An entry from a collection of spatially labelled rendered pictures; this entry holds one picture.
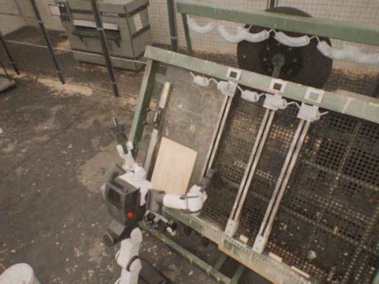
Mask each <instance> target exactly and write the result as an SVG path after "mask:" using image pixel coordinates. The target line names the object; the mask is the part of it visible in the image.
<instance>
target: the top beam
mask: <svg viewBox="0 0 379 284"><path fill-rule="evenodd" d="M144 57H147V58H150V59H153V60H157V61H161V62H163V63H167V64H171V65H175V66H179V67H181V68H184V66H189V67H192V68H196V69H199V70H204V71H206V72H210V73H214V74H218V75H220V76H224V77H226V75H227V72H228V69H229V68H232V69H237V70H240V71H241V74H240V78H239V81H243V82H246V83H250V84H253V85H257V86H261V87H264V88H268V89H269V87H270V84H271V81H272V79H275V80H278V81H283V82H286V83H287V84H286V86H285V90H284V92H283V93H285V94H289V95H293V96H297V97H301V98H303V99H304V97H305V94H306V91H307V89H308V88H310V89H313V90H318V91H321V92H324V95H323V98H322V100H321V103H322V104H325V105H329V106H332V107H336V108H337V109H336V112H340V113H343V114H347V115H350V116H353V117H357V118H361V119H364V120H368V121H371V122H375V123H379V105H378V104H374V103H370V102H367V101H363V100H359V99H354V98H351V97H347V96H343V95H339V94H335V93H332V92H328V91H324V90H320V89H317V88H312V87H308V86H304V85H300V84H297V83H293V82H288V81H284V80H281V79H277V78H273V77H269V76H264V75H261V74H258V73H253V72H249V71H246V70H242V69H238V68H234V67H231V66H226V65H222V64H218V63H214V62H211V61H207V60H203V59H198V58H195V57H192V56H187V55H183V54H179V53H176V52H171V51H168V50H163V49H160V48H156V47H152V46H146V51H145V54H144ZM318 97H319V94H316V93H313V92H310V95H309V99H311V100H315V101H317V99H318Z"/></svg>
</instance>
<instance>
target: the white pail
mask: <svg viewBox="0 0 379 284"><path fill-rule="evenodd" d="M0 265H1V266H2V267H3V268H4V270H5V272H4V273H3V274H2V275H1V276H0V284H40V282H39V281H38V278H37V276H35V273H34V271H33V269H32V268H31V267H30V266H29V265H28V264H24V263H21V264H16V265H13V266H12V267H10V268H8V269H7V270H6V268H5V267H4V266H3V265H2V264H0Z"/></svg>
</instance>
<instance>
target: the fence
mask: <svg viewBox="0 0 379 284"><path fill-rule="evenodd" d="M167 83H168V84H169V87H168V89H167V90H166V89H165V87H166V84H167ZM172 86H173V84H172V83H169V82H166V83H165V87H164V91H165V92H167V94H166V98H165V97H163V95H164V91H163V94H162V98H161V102H160V107H161V108H163V113H162V117H161V121H160V125H159V128H158V130H155V129H154V130H153V134H152V138H151V142H150V145H149V150H148V154H147V158H146V162H145V165H144V170H145V175H144V176H143V177H142V178H144V179H146V180H147V181H148V178H149V173H150V170H151V166H152V162H153V158H154V155H155V151H156V147H157V143H158V139H159V135H160V132H161V127H162V123H163V121H164V116H165V112H166V108H167V105H168V101H169V97H170V93H171V89H172Z"/></svg>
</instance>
